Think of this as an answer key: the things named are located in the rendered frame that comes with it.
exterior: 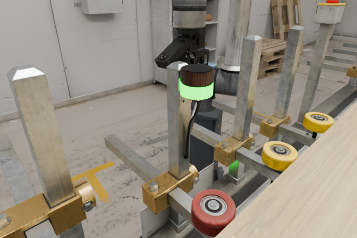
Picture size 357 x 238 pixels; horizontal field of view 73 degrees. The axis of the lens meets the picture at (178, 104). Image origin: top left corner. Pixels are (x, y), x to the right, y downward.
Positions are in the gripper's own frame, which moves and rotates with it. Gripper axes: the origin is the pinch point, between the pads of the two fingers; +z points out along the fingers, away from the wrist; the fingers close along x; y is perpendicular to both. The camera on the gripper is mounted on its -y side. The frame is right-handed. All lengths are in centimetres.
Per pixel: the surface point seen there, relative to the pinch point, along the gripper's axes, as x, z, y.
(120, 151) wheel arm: 1.7, 10.5, -22.4
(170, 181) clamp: -17.3, 9.6, -20.9
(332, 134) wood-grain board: -36.9, 6.5, 21.5
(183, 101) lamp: -18.8, -9.9, -18.7
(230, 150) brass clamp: -19.0, 10.4, -0.5
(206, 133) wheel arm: -7.7, 11.4, 3.2
